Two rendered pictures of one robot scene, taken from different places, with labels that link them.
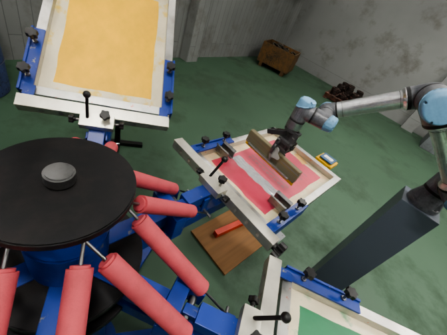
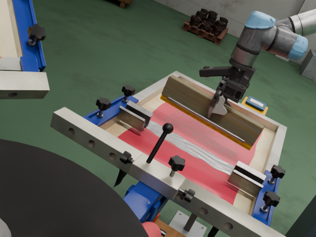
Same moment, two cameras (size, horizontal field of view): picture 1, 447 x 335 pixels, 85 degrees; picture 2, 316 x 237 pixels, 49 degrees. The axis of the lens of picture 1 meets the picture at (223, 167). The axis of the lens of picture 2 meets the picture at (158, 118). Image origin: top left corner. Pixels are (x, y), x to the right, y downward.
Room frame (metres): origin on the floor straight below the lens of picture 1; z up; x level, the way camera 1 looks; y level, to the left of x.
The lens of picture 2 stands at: (0.15, 0.27, 1.56)
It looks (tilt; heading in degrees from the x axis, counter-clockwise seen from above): 28 degrees down; 342
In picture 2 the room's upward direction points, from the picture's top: 22 degrees clockwise
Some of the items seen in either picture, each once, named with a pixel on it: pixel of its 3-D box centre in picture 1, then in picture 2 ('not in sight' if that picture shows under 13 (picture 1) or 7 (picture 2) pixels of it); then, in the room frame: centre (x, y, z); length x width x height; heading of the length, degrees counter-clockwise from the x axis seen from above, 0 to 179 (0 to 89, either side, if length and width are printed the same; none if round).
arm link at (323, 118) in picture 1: (323, 119); (284, 42); (1.11, -0.33, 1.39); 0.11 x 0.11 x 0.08; 79
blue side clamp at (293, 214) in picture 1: (285, 218); (262, 202); (0.85, -0.36, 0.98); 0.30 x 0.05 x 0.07; 147
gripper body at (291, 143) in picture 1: (287, 139); (234, 80); (1.11, -0.23, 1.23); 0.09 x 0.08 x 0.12; 57
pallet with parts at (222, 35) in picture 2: (347, 93); (209, 22); (6.95, -2.21, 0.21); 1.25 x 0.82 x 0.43; 153
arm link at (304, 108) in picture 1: (303, 110); (256, 32); (1.11, -0.23, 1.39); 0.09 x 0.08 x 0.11; 79
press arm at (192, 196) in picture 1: (200, 195); (141, 201); (0.73, 0.04, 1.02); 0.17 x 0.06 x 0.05; 147
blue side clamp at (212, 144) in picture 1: (212, 147); (110, 115); (1.15, 0.10, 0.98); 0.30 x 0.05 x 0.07; 147
